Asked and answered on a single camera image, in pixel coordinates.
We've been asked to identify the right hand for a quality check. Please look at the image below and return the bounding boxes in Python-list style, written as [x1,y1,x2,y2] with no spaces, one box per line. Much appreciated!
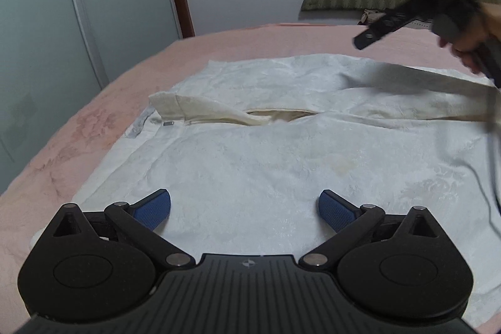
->
[438,3,500,75]

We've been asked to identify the pink bed sheet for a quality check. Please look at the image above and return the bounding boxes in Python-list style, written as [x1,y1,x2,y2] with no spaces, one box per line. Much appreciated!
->
[0,22,501,334]

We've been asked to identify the frosted glass wardrobe doors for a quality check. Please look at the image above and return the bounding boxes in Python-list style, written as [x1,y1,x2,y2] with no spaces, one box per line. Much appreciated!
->
[1,0,182,188]

